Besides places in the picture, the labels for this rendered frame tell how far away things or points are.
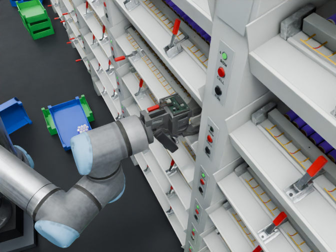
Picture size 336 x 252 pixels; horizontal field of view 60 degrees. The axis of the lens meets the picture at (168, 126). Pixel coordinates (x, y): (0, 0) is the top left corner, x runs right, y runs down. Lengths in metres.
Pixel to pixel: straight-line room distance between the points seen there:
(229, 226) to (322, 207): 0.40
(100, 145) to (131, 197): 1.09
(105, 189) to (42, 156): 1.30
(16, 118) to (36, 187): 1.52
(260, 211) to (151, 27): 0.55
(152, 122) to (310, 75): 0.37
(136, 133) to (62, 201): 0.23
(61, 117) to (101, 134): 1.41
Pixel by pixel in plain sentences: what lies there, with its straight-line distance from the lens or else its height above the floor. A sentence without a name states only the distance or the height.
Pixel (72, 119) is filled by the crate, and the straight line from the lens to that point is 2.04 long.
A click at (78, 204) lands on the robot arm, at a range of 0.71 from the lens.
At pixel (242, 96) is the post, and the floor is 1.17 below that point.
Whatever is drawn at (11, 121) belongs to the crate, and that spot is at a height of 0.04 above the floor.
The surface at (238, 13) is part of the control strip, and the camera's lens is 0.45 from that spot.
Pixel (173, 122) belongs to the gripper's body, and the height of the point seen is 1.00.
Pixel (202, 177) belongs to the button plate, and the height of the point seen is 0.83.
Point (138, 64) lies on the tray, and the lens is 1.03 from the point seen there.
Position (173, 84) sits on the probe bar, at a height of 0.93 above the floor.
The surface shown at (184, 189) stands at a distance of 1.13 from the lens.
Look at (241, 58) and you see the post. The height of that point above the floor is 1.24.
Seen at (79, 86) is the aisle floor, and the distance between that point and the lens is 2.39.
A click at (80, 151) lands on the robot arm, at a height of 1.01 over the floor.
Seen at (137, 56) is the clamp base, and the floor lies 0.91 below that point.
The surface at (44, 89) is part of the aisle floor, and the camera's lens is 2.45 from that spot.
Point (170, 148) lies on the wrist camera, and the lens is 0.78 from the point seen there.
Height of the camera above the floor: 1.51
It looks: 49 degrees down
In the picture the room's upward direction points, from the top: straight up
